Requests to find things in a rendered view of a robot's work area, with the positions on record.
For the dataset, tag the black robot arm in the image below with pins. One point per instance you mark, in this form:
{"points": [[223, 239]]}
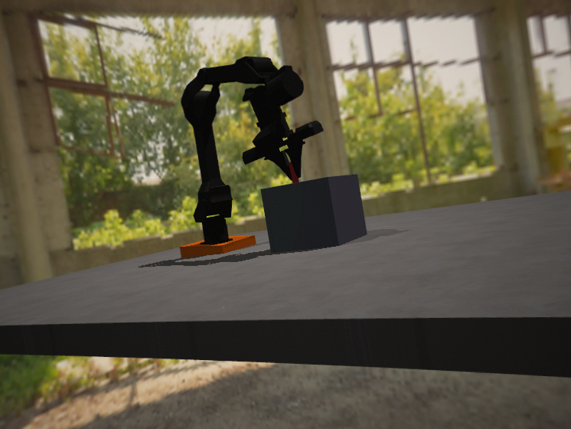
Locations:
{"points": [[281, 87]]}

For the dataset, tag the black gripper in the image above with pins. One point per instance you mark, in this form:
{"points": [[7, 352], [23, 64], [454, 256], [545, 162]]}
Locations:
{"points": [[294, 143]]}

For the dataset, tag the dark red peg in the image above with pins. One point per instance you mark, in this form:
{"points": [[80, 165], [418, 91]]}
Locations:
{"points": [[293, 174]]}

